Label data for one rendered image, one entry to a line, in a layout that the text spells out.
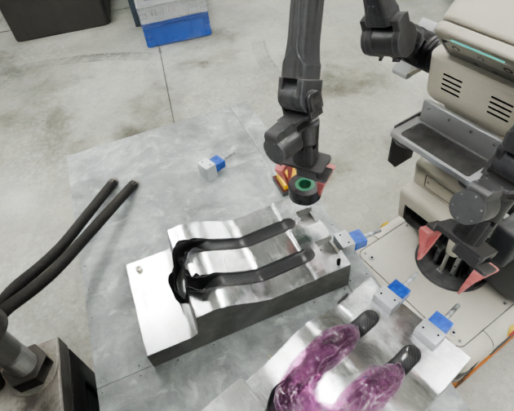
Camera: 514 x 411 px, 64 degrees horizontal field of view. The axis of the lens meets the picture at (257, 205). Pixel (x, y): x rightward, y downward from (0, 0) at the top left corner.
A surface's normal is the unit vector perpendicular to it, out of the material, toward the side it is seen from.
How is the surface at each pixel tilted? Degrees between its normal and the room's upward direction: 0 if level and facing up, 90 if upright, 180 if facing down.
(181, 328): 0
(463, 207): 63
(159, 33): 91
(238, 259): 25
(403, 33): 75
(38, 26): 90
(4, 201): 0
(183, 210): 0
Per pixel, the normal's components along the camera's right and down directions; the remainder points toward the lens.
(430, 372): -0.09, -0.67
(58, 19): 0.25, 0.70
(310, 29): 0.61, 0.32
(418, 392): 0.25, -0.83
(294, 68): -0.75, 0.19
